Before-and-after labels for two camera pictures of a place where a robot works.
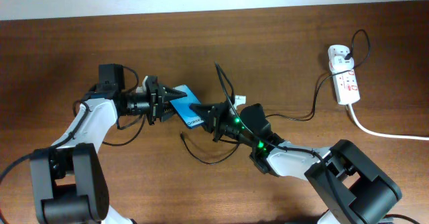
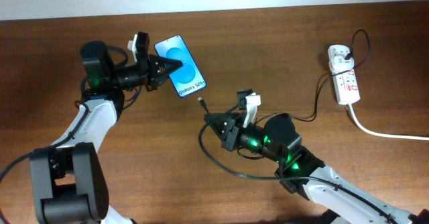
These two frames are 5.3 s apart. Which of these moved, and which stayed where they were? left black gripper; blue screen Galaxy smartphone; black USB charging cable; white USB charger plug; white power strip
Moved: left black gripper; black USB charging cable; blue screen Galaxy smartphone
Stayed: white power strip; white USB charger plug
